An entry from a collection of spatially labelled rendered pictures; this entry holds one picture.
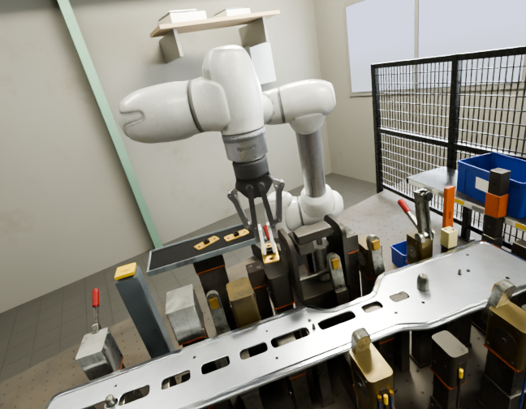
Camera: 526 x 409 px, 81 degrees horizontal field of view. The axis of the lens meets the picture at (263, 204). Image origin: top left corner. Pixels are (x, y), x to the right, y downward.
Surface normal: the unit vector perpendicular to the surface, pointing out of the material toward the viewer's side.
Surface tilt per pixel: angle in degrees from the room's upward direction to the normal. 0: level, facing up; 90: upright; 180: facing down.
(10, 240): 90
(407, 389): 0
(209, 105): 88
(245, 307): 90
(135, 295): 90
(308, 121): 119
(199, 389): 0
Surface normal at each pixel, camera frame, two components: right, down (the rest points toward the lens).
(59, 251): 0.51, 0.26
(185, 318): 0.25, 0.35
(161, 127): -0.03, 0.66
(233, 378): -0.19, -0.90
